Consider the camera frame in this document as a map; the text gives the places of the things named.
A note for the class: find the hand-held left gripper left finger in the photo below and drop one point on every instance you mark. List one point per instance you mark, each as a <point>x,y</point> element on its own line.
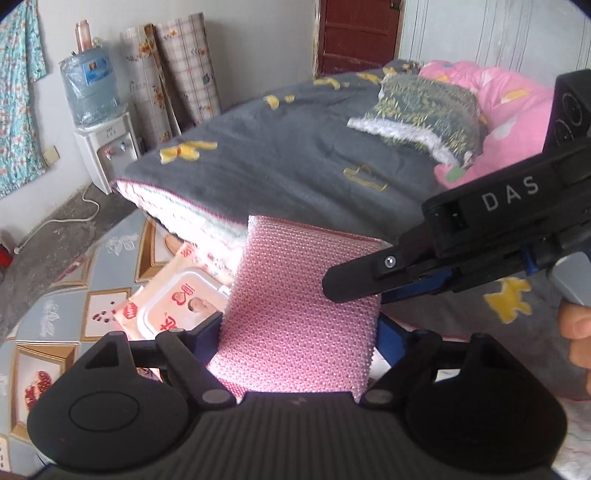
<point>210,334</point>

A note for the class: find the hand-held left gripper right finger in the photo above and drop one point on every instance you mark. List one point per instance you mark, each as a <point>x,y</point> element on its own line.
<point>387,338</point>

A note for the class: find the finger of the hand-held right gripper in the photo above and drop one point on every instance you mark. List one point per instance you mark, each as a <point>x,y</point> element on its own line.
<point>360,274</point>

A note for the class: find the pink scouring sponge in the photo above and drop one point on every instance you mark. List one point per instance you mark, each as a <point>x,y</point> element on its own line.
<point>295,314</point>

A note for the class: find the person's right hand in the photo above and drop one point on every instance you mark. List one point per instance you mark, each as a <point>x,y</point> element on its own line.
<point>576,332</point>

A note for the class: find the wet wipes pack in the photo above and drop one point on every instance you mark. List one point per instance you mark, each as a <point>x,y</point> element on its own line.
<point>184,300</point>

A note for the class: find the pink quilt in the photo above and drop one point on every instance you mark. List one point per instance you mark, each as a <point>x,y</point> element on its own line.
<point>508,106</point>

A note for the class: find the dark patterned pillow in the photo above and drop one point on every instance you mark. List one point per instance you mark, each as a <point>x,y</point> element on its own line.
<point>425,110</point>

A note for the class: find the grey blanket with yellow prints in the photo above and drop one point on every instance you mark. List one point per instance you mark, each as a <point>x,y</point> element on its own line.
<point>300,152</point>

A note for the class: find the white water dispenser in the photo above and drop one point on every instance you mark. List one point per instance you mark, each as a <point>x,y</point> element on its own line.
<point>99,152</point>

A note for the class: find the dark red door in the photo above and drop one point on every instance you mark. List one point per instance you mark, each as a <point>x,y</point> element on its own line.
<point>358,37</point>

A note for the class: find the rolled mat with grid print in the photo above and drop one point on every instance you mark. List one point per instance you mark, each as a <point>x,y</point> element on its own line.
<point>189,64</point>

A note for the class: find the blue water jug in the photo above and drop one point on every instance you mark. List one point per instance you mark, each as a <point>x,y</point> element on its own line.
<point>90,87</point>

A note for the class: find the teal floral cloth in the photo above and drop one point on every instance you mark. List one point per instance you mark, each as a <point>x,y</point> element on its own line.
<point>18,106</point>

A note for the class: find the pink bottle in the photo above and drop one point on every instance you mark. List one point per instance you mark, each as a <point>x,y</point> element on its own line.
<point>85,34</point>

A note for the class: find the wall socket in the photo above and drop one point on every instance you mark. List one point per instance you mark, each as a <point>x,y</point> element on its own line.
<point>51,155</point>

